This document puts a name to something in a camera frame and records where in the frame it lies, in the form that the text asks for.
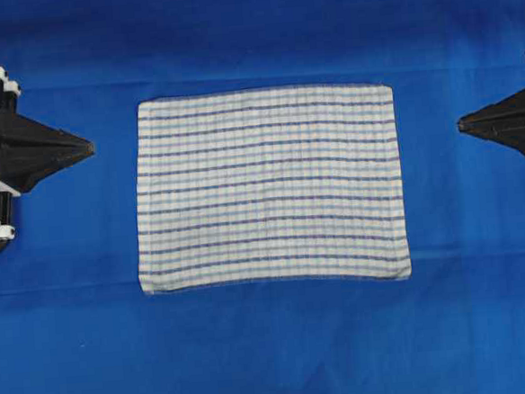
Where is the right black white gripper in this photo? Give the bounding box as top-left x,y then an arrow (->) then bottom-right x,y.
458,88 -> 525,156

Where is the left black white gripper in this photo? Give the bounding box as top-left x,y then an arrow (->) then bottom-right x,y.
0,67 -> 95,241

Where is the blue striped white towel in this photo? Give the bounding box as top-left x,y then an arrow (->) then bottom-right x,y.
136,84 -> 412,294

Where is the blue table cloth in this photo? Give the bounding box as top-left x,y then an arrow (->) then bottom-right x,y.
0,0 -> 525,394

